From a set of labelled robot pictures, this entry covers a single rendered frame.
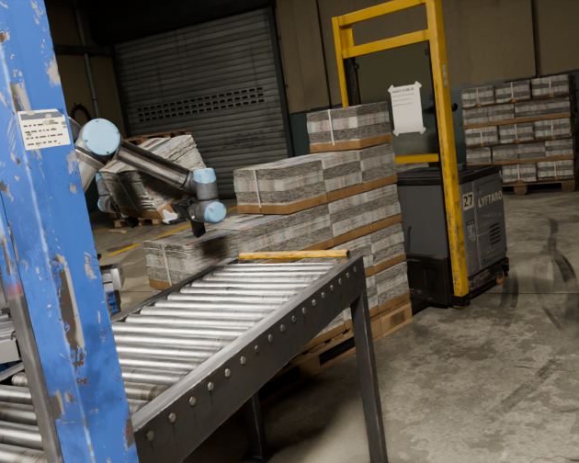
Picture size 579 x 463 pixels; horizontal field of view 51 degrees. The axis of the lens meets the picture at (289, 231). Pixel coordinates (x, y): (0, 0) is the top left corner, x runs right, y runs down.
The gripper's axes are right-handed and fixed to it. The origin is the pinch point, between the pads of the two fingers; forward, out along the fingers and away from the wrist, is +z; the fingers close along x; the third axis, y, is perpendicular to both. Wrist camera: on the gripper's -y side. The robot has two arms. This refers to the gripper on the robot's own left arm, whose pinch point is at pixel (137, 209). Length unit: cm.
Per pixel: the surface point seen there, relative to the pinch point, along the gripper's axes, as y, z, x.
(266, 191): -26, 12, 56
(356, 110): -18, 20, 124
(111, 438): 29, 184, -85
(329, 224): -57, 22, 75
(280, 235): -43, 25, 44
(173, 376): 5, 140, -64
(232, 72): -69, -618, 491
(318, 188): -37, 24, 77
